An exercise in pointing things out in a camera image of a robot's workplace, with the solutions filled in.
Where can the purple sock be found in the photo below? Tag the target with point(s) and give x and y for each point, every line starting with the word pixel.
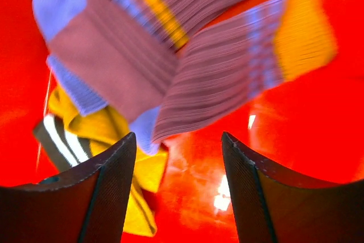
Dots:
pixel 123 49
pixel 230 63

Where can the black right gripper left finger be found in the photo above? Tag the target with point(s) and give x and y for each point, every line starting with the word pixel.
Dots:
pixel 86 203

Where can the red plastic bin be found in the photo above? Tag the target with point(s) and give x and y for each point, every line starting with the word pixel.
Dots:
pixel 314 124

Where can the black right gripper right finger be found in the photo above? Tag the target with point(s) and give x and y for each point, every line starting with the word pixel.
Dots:
pixel 272 203

